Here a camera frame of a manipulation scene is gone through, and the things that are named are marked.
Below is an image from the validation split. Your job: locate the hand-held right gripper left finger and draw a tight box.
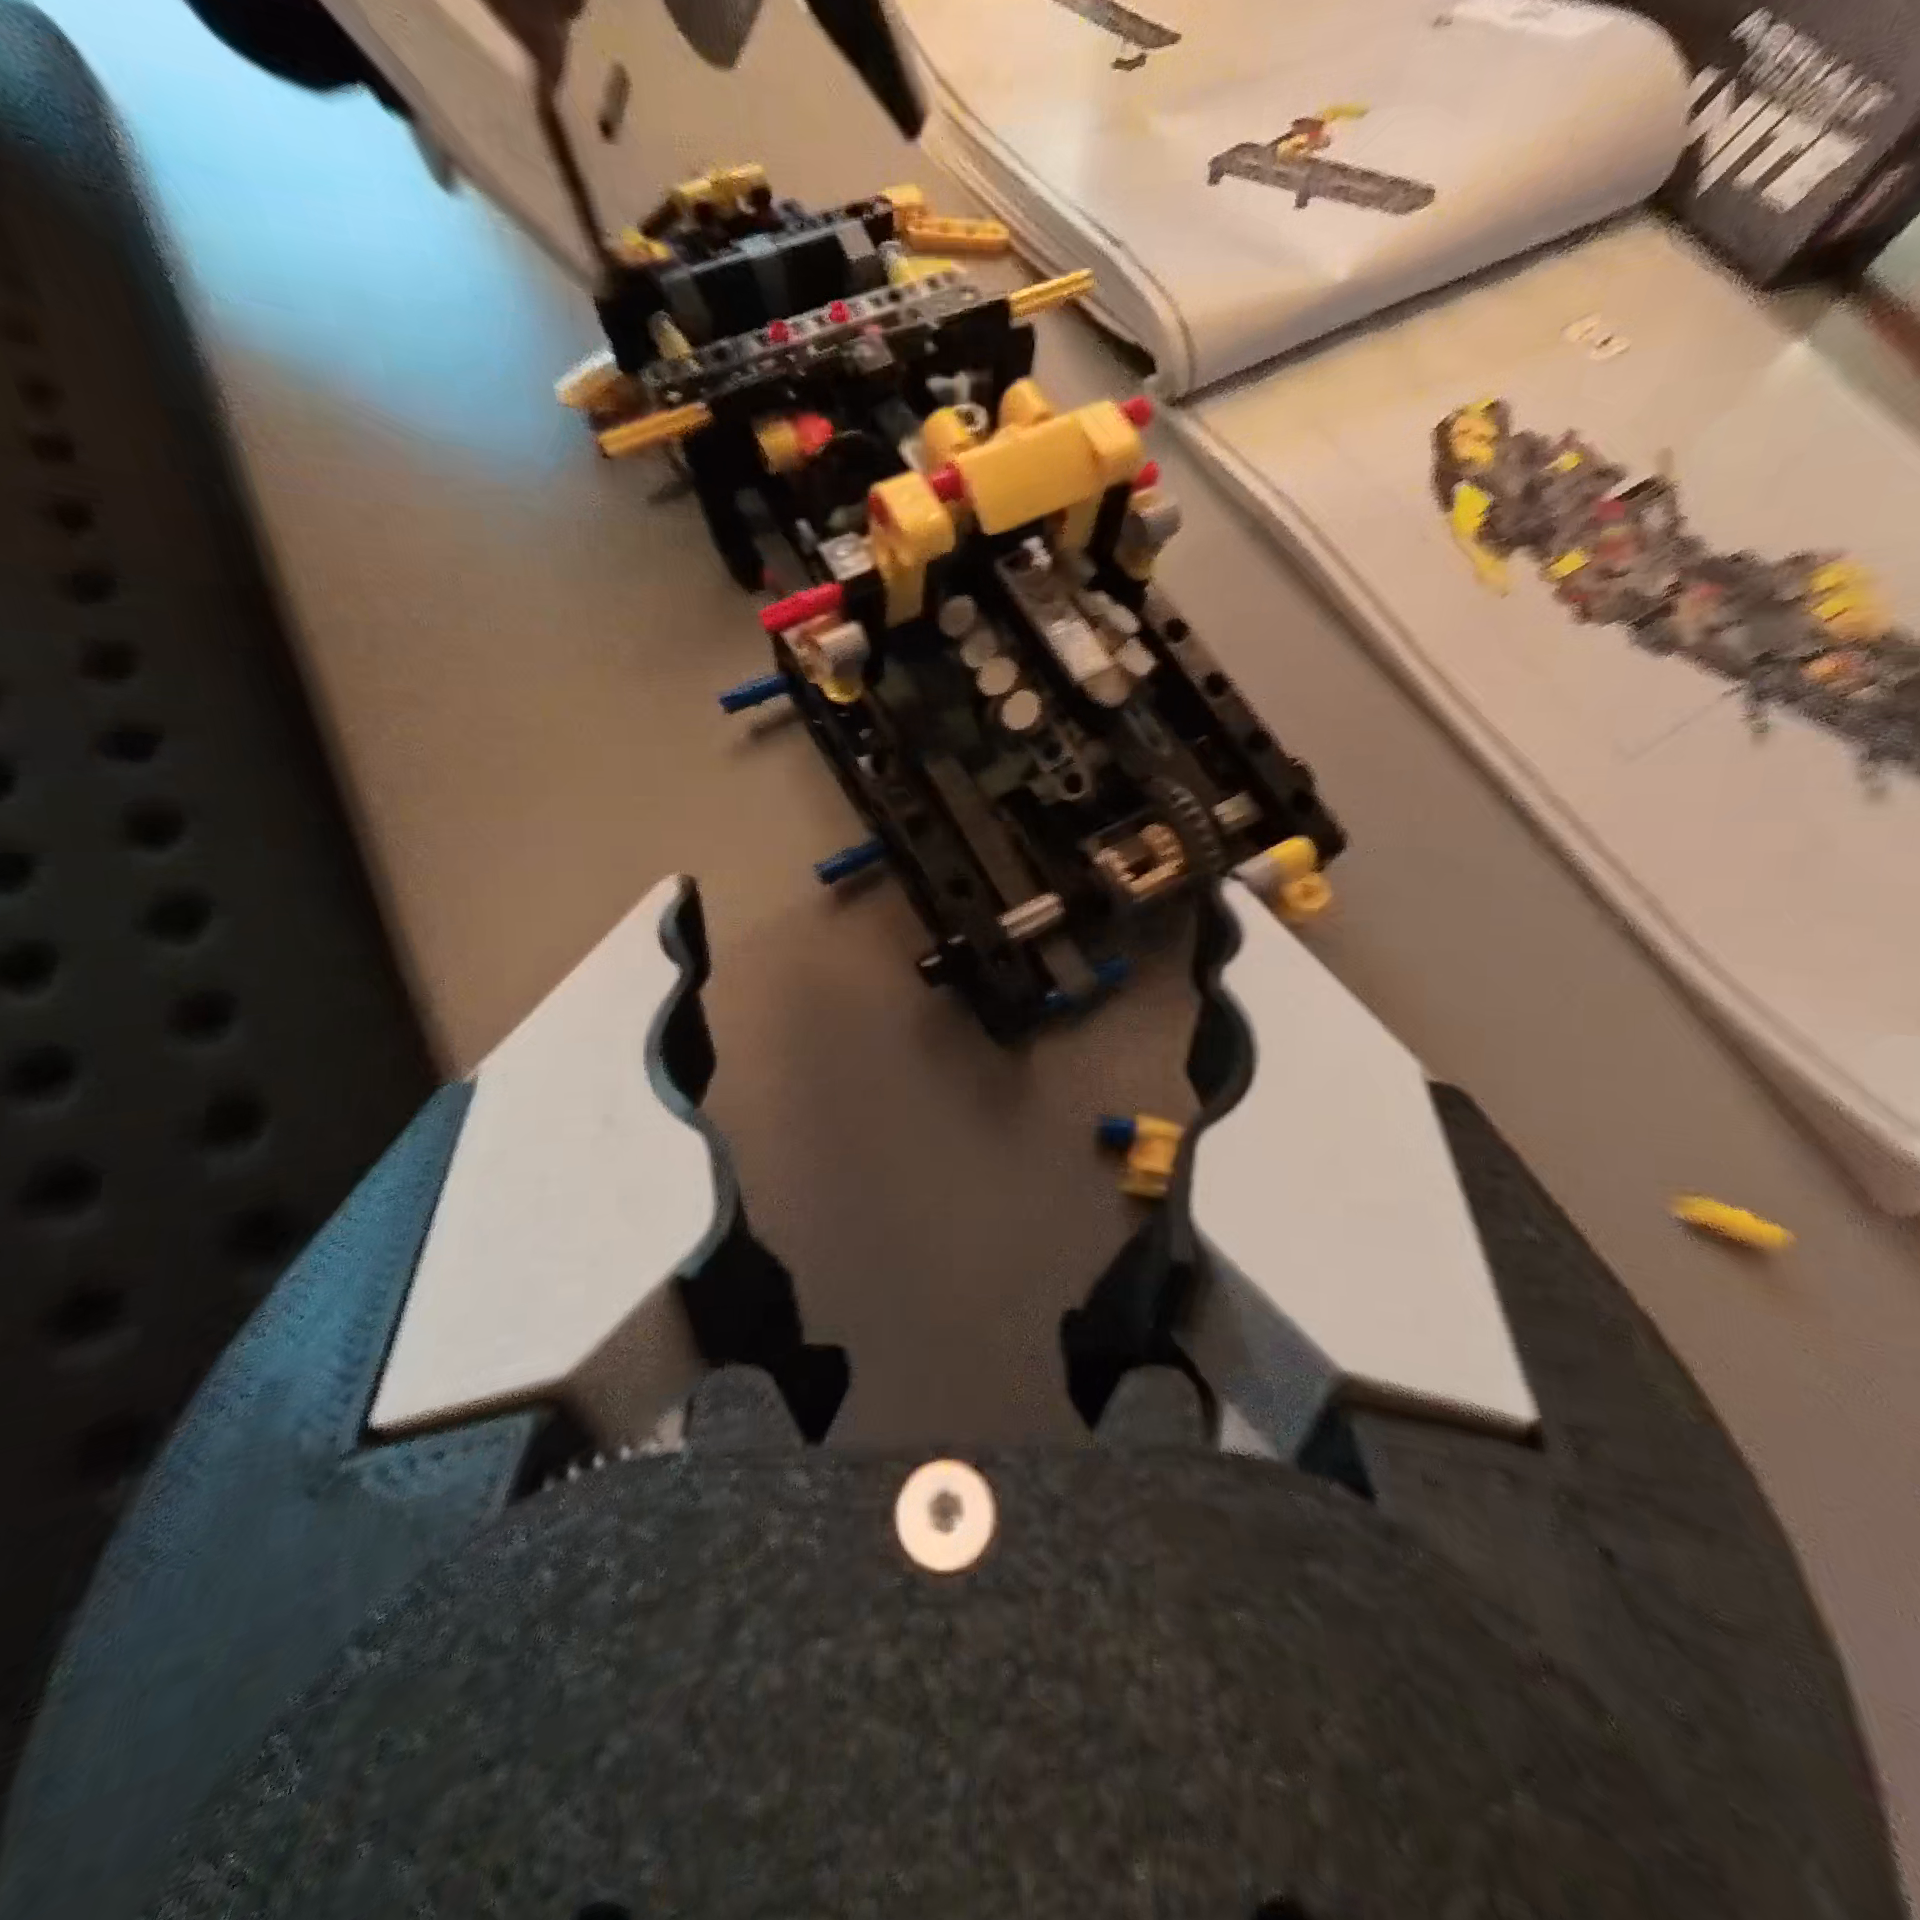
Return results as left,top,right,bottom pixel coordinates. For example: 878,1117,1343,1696
369,873,852,1469

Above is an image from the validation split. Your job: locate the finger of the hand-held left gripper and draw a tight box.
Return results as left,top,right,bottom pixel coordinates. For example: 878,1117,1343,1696
323,0,615,294
803,0,929,139

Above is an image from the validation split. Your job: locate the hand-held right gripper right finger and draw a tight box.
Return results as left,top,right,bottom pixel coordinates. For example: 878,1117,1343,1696
1059,881,1548,1469

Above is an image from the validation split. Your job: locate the small yellow grey lego connector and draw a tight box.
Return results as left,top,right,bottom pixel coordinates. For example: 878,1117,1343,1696
1095,1111,1191,1199

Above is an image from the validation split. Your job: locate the black yellow lego car chassis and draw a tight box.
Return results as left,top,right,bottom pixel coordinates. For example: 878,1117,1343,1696
552,163,1350,1048

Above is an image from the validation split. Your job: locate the yellow lego beam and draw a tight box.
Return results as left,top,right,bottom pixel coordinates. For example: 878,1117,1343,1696
884,183,1016,255

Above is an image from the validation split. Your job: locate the yellow lego pin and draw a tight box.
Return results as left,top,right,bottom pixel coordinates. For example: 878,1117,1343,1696
1671,1195,1796,1255

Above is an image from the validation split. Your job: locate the open lego instruction booklet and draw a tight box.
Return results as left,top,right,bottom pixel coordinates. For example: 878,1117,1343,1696
884,0,1920,1215

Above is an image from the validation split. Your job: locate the lego set cardboard box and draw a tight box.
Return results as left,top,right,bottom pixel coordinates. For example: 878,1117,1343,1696
1657,0,1920,287

